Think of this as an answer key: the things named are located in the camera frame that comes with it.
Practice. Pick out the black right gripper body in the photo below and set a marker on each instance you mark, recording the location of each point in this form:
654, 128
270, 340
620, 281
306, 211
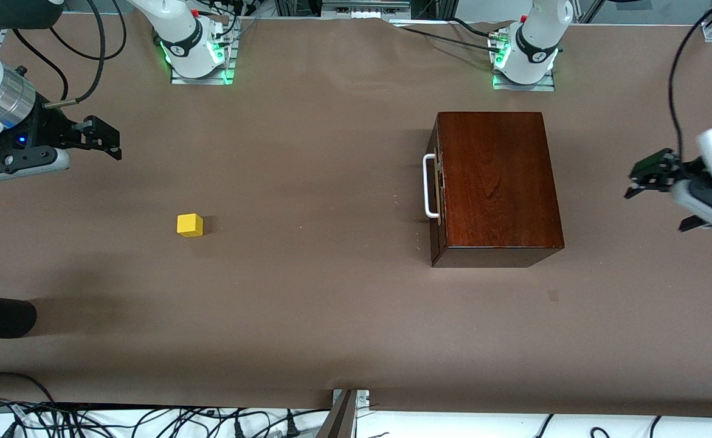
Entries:
50, 128

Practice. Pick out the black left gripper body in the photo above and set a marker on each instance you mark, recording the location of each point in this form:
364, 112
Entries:
679, 172

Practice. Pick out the yellow block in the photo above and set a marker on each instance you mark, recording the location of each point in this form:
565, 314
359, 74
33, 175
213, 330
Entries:
189, 225

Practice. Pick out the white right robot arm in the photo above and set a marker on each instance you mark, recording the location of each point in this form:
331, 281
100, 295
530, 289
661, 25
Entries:
180, 36

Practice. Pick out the dark brown wooden box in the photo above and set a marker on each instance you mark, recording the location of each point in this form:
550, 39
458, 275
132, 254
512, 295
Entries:
501, 182

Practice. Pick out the brown paper table cover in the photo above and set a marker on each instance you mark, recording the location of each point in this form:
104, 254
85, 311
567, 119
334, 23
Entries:
301, 274

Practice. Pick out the grey metal beam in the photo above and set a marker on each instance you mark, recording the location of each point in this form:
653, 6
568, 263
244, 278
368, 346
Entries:
338, 420

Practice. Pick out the aluminium edge rail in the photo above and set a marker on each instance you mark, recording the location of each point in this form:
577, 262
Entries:
0, 38

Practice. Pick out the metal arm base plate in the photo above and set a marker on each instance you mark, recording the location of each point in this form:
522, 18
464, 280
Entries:
523, 86
200, 79

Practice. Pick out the aluminium frame extrusion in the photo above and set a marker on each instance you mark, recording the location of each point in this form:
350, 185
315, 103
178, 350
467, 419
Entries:
365, 7

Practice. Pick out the silver metal bracket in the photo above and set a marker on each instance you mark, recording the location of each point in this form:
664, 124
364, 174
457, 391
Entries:
363, 398

